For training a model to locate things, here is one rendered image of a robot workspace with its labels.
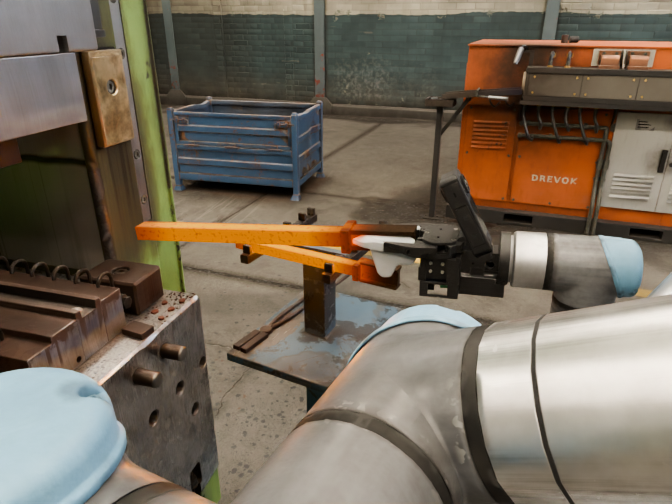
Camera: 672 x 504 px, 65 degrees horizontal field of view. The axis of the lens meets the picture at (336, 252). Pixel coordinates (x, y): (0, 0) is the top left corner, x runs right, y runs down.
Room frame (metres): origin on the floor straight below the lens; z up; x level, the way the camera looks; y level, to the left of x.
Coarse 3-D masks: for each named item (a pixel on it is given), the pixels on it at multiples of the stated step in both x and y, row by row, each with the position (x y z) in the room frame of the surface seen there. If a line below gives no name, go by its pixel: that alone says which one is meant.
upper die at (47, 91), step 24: (0, 72) 0.66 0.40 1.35; (24, 72) 0.70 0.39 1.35; (48, 72) 0.73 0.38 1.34; (72, 72) 0.78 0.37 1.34; (0, 96) 0.66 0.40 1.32; (24, 96) 0.69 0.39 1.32; (48, 96) 0.73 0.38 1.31; (72, 96) 0.77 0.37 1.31; (0, 120) 0.65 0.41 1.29; (24, 120) 0.68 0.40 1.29; (48, 120) 0.72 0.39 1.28; (72, 120) 0.76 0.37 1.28
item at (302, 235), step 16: (144, 224) 0.80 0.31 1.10; (160, 224) 0.79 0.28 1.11; (176, 224) 0.78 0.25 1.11; (192, 224) 0.78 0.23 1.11; (208, 224) 0.77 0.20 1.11; (224, 224) 0.77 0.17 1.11; (240, 224) 0.76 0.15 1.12; (256, 224) 0.75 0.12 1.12; (272, 224) 0.75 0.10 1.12; (352, 224) 0.71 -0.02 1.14; (368, 224) 0.71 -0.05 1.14; (384, 224) 0.70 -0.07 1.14; (160, 240) 0.78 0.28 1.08; (176, 240) 0.77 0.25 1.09; (192, 240) 0.76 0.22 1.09; (208, 240) 0.75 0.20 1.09; (224, 240) 0.74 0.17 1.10; (240, 240) 0.74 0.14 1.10; (256, 240) 0.73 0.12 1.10; (272, 240) 0.72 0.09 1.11; (288, 240) 0.71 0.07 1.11; (304, 240) 0.71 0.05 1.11; (320, 240) 0.70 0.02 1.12; (336, 240) 0.69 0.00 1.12; (352, 240) 0.69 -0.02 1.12
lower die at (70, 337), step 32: (32, 288) 0.77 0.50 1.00; (64, 288) 0.79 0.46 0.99; (96, 288) 0.79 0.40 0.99; (0, 320) 0.69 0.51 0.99; (32, 320) 0.69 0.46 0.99; (64, 320) 0.69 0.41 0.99; (96, 320) 0.73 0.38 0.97; (0, 352) 0.62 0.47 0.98; (32, 352) 0.62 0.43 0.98; (64, 352) 0.66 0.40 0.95
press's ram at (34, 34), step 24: (0, 0) 0.69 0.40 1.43; (24, 0) 0.72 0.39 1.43; (48, 0) 0.76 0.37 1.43; (72, 0) 0.80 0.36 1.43; (0, 24) 0.68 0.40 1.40; (24, 24) 0.71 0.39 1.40; (48, 24) 0.75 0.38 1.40; (72, 24) 0.79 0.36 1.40; (0, 48) 0.67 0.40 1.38; (24, 48) 0.71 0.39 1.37; (48, 48) 0.74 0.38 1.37; (72, 48) 0.78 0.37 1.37; (96, 48) 0.83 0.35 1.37
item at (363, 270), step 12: (264, 252) 1.08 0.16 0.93; (276, 252) 1.07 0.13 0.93; (288, 252) 1.05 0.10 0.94; (300, 252) 1.04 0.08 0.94; (312, 252) 1.04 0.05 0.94; (312, 264) 1.02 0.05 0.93; (336, 264) 0.99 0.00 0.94; (348, 264) 0.98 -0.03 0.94; (360, 264) 0.97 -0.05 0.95; (372, 264) 0.96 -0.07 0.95; (360, 276) 0.97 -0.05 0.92; (372, 276) 0.96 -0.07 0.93; (396, 276) 0.94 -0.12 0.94; (396, 288) 0.93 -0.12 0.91
